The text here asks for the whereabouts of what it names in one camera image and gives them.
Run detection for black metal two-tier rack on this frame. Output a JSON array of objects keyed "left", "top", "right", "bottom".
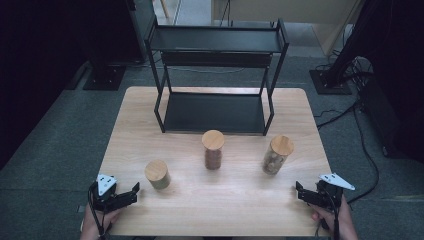
[{"left": 143, "top": 17, "right": 290, "bottom": 137}]

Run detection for person's right hand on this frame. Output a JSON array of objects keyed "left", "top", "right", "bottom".
[{"left": 311, "top": 196, "right": 355, "bottom": 233}]

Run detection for person's left hand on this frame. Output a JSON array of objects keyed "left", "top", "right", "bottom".
[{"left": 81, "top": 204, "right": 123, "bottom": 238}]

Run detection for beige wooden cabinet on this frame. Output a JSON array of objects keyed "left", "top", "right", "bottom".
[{"left": 211, "top": 0, "right": 364, "bottom": 57}]

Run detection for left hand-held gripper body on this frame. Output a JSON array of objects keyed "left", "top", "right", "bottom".
[{"left": 88, "top": 173, "right": 139, "bottom": 212}]

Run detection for long black floor cable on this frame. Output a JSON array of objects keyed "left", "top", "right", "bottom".
[{"left": 346, "top": 108, "right": 381, "bottom": 205}]

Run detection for black box on floor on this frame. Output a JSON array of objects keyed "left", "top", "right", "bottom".
[{"left": 359, "top": 74, "right": 424, "bottom": 164}]

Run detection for short black floor cable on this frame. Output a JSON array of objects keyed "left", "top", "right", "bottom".
[{"left": 313, "top": 101, "right": 361, "bottom": 130}]

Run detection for short wooden-lid glass jar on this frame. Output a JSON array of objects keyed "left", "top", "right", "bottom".
[{"left": 144, "top": 159, "right": 172, "bottom": 191}]

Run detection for hand-held gripper cable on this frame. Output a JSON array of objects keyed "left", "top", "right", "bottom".
[
  {"left": 319, "top": 189, "right": 341, "bottom": 240},
  {"left": 87, "top": 182, "right": 108, "bottom": 240}
]

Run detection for wooden-lid jar pale chunky contents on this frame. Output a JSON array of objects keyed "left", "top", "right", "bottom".
[{"left": 261, "top": 134, "right": 295, "bottom": 176}]

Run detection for wooden-lid jar red-brown contents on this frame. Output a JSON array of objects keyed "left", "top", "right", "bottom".
[{"left": 201, "top": 129, "right": 226, "bottom": 171}]

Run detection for white floor cable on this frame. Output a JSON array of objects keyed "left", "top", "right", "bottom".
[{"left": 156, "top": 64, "right": 247, "bottom": 75}]

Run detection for black stand with square base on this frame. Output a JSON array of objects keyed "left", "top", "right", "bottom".
[{"left": 82, "top": 0, "right": 148, "bottom": 92}]

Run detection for black stand with cable bundle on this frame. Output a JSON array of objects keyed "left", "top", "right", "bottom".
[{"left": 308, "top": 0, "right": 394, "bottom": 96}]

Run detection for left hand-held gripper cable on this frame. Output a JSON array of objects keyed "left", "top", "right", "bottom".
[{"left": 87, "top": 182, "right": 108, "bottom": 240}]

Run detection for dark curtain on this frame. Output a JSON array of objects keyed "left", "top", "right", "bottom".
[{"left": 0, "top": 0, "right": 98, "bottom": 169}]

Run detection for right hand-held gripper cable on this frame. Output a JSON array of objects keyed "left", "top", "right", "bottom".
[{"left": 319, "top": 189, "right": 341, "bottom": 240}]

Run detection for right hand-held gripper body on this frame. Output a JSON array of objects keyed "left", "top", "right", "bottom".
[{"left": 296, "top": 172, "right": 356, "bottom": 212}]

